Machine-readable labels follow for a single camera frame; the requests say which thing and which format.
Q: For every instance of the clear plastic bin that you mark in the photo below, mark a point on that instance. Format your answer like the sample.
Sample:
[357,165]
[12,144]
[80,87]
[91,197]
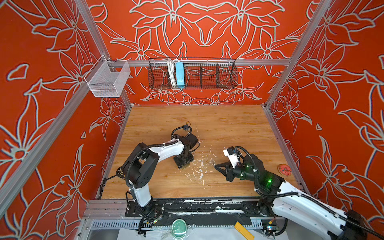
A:
[107,81]

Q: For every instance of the black wire basket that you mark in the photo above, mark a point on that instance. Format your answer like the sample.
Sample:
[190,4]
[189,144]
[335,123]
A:
[200,73]

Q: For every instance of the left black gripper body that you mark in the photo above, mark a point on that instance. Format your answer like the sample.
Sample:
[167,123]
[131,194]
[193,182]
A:
[183,159]

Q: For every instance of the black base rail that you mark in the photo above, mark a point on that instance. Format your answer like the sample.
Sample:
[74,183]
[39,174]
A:
[209,212]

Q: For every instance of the light blue box in basket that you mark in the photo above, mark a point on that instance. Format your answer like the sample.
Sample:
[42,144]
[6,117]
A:
[180,75]

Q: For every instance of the green tape roll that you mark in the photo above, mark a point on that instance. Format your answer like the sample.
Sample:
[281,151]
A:
[179,228]

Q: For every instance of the yellow flat block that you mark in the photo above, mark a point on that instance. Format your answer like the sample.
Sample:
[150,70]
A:
[244,232]

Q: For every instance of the red round object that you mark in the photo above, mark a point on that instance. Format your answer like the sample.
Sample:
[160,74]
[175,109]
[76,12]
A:
[284,170]

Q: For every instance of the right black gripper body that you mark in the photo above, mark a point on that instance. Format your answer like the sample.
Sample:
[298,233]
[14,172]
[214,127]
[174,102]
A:
[234,173]

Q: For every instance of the yellow black tape measure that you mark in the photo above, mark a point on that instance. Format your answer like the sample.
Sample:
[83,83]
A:
[120,173]

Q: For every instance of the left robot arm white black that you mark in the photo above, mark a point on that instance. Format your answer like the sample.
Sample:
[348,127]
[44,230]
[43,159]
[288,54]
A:
[138,169]

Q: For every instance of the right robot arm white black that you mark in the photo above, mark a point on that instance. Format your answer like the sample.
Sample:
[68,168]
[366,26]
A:
[281,198]

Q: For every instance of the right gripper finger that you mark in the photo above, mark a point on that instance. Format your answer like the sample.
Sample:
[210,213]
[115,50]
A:
[224,165]
[223,171]

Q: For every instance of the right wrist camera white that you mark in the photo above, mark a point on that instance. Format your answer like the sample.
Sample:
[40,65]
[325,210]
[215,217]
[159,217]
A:
[232,155]

